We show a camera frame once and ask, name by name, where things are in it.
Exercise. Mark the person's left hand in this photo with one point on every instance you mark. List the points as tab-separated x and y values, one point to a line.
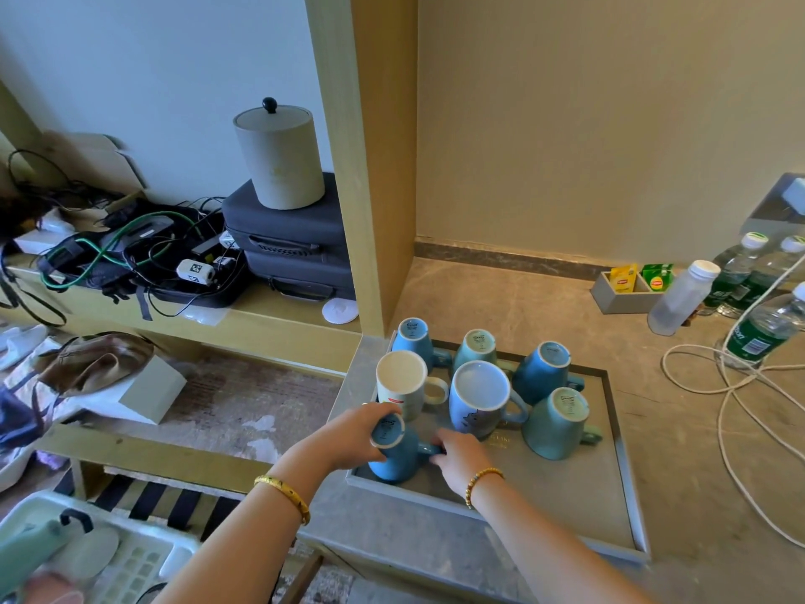
333	440

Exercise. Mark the person's right hand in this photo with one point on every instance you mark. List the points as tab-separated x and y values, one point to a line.
462	462

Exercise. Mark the person's left thumb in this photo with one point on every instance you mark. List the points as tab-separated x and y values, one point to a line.
376	456

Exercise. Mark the person's right thumb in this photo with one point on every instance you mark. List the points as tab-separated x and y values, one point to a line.
438	459

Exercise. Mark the small blue mug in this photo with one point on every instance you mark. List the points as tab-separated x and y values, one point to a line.
399	459

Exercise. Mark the person's left forearm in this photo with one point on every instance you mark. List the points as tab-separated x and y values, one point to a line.
239	547

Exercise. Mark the person's right forearm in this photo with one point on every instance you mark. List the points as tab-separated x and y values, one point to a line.
541	547

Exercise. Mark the light blue printed mug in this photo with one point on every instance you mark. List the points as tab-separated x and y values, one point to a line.
481	402

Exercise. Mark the white mug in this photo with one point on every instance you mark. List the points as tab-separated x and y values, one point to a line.
402	383

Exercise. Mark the gold bangle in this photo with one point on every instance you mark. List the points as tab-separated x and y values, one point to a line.
286	493

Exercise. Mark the teal mug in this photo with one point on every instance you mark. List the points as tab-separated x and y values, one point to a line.
475	352
556	427

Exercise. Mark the grey serving tray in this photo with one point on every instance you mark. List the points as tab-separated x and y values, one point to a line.
566	490

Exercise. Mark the white round coaster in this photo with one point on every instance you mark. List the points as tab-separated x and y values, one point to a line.
340	311

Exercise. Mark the black hard case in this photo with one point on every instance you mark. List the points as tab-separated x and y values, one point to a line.
302	273
283	223

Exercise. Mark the wooden luggage rack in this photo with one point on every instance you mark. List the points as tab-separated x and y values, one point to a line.
151	462

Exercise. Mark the white cardboard box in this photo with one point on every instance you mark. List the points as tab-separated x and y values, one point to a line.
154	393

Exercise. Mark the grey tea bag holder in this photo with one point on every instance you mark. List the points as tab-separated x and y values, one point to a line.
619	301

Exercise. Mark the white tracker device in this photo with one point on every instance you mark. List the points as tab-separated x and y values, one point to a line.
196	271

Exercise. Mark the yellow tea packet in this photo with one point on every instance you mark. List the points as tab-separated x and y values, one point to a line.
624	278

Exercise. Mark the white plastic basket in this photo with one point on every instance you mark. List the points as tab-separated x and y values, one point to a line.
135	559

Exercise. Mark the green tea packet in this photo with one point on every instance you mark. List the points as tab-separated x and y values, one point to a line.
657	277

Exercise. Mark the open black equipment case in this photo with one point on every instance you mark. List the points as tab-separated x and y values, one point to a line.
157	270

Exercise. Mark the white plastic bottle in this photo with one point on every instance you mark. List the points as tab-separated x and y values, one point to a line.
679	301

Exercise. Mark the brown bag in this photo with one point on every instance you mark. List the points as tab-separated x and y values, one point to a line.
94	364

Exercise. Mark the grey cylindrical lidded container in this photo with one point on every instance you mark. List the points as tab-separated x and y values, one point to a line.
280	157

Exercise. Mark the green label water bottle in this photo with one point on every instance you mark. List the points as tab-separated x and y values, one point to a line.
761	333
764	273
733	270

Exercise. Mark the teal hair dryer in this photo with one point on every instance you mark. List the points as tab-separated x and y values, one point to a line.
31	547

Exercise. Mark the dark blue clothing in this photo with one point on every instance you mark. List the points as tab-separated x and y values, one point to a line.
17	421

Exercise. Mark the white slipper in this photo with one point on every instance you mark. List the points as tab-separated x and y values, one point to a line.
22	342

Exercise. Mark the white tissue box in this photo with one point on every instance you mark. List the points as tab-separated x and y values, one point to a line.
41	235

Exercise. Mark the wooden shelf frame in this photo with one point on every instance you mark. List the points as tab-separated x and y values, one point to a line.
371	150

